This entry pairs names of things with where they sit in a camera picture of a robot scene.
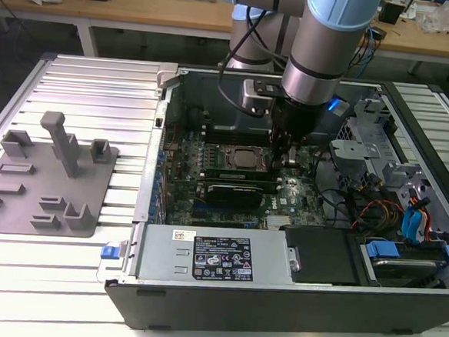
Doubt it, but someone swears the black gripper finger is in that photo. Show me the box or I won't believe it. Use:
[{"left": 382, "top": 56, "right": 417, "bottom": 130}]
[
  {"left": 268, "top": 128, "right": 287, "bottom": 182},
  {"left": 282, "top": 135, "right": 301, "bottom": 169}
]

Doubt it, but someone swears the green RAM stick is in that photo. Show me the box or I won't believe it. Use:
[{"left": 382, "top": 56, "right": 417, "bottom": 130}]
[{"left": 204, "top": 168, "right": 278, "bottom": 184}]

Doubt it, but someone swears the black RAM slot bank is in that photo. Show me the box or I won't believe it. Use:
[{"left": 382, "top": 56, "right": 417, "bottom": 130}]
[
  {"left": 201, "top": 122, "right": 274, "bottom": 150},
  {"left": 198, "top": 168, "right": 285, "bottom": 193}
]

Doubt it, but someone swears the silver CPU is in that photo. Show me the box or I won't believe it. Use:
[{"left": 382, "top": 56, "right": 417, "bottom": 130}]
[{"left": 234, "top": 148, "right": 255, "bottom": 168}]

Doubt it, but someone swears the green motherboard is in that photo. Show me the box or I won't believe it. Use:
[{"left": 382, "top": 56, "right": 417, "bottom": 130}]
[{"left": 155, "top": 123, "right": 335, "bottom": 237}]

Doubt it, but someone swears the metal CPU socket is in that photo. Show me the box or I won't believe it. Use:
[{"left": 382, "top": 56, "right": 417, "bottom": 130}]
[{"left": 218, "top": 144, "right": 278, "bottom": 177}]

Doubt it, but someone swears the black graphics card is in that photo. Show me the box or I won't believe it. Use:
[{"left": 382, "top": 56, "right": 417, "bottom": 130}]
[{"left": 195, "top": 180, "right": 265, "bottom": 212}]

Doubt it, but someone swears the silver finned heatsink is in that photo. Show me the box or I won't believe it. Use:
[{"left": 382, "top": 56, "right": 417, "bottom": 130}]
[{"left": 265, "top": 213, "right": 296, "bottom": 230}]

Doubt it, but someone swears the silver metal drive cage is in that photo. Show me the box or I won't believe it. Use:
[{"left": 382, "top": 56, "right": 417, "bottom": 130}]
[{"left": 324, "top": 92, "right": 446, "bottom": 215}]

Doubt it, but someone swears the black plastic cover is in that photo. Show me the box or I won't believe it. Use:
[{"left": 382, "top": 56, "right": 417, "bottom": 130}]
[{"left": 280, "top": 225, "right": 362, "bottom": 289}]

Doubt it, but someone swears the hard disk in blue carrier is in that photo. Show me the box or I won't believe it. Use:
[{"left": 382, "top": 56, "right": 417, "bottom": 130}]
[{"left": 360, "top": 239, "right": 449, "bottom": 293}]

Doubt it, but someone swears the small black box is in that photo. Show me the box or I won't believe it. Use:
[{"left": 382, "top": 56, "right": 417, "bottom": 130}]
[{"left": 377, "top": 0, "right": 407, "bottom": 25}]

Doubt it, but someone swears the silver power supply unit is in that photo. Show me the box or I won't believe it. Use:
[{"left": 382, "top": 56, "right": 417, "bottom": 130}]
[{"left": 135, "top": 222, "right": 296, "bottom": 291}]

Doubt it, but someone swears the black open PC case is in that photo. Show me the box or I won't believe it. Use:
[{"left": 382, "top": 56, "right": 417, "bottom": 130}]
[{"left": 101, "top": 61, "right": 449, "bottom": 337}]

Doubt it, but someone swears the clear plastic bag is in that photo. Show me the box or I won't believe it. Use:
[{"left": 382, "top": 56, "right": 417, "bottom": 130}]
[{"left": 416, "top": 3, "right": 449, "bottom": 37}]

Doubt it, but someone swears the wooden desk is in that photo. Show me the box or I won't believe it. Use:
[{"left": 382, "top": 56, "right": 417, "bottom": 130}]
[{"left": 0, "top": 0, "right": 449, "bottom": 83}]

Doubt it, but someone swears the blue case latch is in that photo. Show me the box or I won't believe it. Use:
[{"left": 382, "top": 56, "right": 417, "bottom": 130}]
[{"left": 100, "top": 244, "right": 122, "bottom": 263}]

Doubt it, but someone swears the grey parts rack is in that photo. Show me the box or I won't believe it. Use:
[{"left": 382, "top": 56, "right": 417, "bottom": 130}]
[{"left": 0, "top": 106, "right": 123, "bottom": 242}]

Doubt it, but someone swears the black wire bundle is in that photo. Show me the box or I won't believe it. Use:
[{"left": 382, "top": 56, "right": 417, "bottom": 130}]
[{"left": 308, "top": 142, "right": 360, "bottom": 229}]

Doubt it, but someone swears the wrist camera blue light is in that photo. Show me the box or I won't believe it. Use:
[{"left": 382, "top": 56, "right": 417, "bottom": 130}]
[{"left": 326, "top": 93, "right": 350, "bottom": 118}]

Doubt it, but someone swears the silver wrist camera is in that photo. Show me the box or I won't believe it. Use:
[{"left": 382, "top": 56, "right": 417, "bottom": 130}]
[{"left": 240, "top": 78, "right": 285, "bottom": 118}]

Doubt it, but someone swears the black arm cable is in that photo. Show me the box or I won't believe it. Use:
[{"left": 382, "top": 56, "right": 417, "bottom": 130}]
[{"left": 214, "top": 4, "right": 284, "bottom": 119}]

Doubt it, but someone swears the thin red black wire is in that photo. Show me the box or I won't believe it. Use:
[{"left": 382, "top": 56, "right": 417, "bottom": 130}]
[{"left": 163, "top": 128, "right": 178, "bottom": 151}]

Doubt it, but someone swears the orange yellow wire bundle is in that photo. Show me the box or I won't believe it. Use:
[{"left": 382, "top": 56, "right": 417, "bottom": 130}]
[{"left": 351, "top": 196, "right": 407, "bottom": 232}]

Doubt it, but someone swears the blue flat data cable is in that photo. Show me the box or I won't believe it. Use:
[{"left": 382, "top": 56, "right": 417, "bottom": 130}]
[{"left": 401, "top": 199, "right": 434, "bottom": 248}]

